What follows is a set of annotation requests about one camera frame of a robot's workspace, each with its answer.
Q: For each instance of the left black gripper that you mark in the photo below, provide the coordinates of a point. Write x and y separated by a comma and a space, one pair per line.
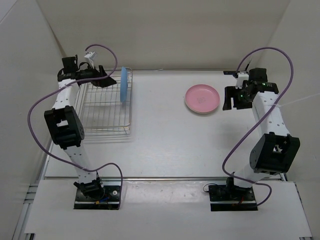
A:
105, 82

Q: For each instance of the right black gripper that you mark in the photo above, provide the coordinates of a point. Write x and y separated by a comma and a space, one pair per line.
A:
229, 92

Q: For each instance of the blue plate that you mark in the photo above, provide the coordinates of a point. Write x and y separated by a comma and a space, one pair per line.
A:
123, 84

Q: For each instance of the pink plate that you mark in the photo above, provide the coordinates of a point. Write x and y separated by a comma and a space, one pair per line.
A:
202, 99

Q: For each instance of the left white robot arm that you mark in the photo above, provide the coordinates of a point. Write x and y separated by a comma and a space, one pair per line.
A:
66, 128

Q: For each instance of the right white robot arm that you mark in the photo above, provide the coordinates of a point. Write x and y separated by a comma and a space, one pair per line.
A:
276, 149

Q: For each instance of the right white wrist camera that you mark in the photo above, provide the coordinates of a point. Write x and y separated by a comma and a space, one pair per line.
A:
240, 77

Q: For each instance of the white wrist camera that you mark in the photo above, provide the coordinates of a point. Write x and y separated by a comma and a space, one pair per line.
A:
90, 57
240, 77

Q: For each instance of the wire dish rack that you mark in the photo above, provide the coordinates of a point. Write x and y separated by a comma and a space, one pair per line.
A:
100, 110

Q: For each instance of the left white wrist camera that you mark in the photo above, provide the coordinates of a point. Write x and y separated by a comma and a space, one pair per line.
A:
90, 57

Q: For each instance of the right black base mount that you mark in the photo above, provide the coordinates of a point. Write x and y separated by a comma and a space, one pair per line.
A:
228, 197

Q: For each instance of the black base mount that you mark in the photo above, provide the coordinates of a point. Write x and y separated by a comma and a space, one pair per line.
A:
228, 197
98, 195

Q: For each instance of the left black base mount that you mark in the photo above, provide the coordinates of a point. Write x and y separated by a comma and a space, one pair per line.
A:
98, 195

